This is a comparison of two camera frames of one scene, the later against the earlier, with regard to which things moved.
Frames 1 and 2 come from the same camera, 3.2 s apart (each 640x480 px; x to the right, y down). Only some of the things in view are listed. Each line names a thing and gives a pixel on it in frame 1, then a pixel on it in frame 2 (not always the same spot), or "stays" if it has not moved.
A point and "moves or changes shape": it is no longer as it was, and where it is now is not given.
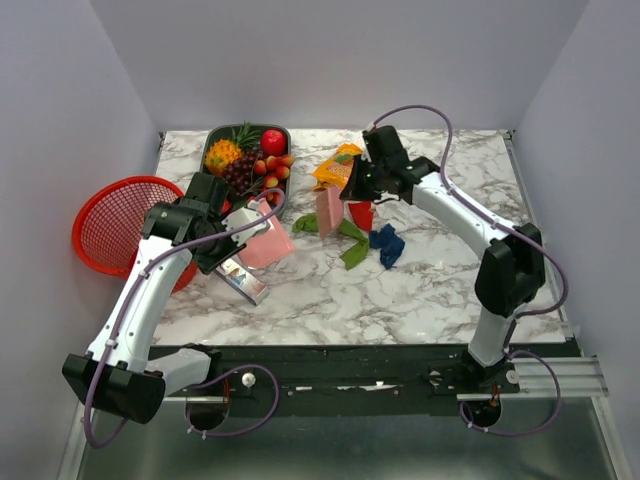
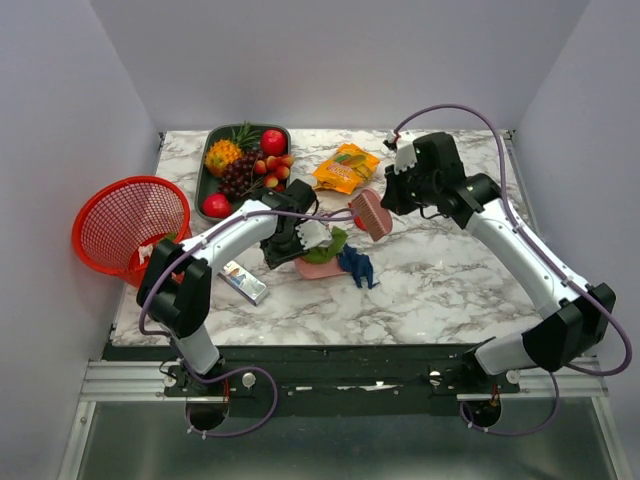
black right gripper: (354, 190) → (392, 199)
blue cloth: (388, 242) → (358, 265)
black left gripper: (209, 265) → (275, 259)
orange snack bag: (335, 170) stays
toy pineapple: (224, 151) stays
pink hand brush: (330, 209) → (369, 206)
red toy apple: (273, 142) stays
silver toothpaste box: (242, 281) stays
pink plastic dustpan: (270, 245) moves or changes shape
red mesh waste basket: (109, 222) stays
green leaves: (350, 258) → (323, 254)
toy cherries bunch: (274, 169) stays
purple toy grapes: (238, 172) stays
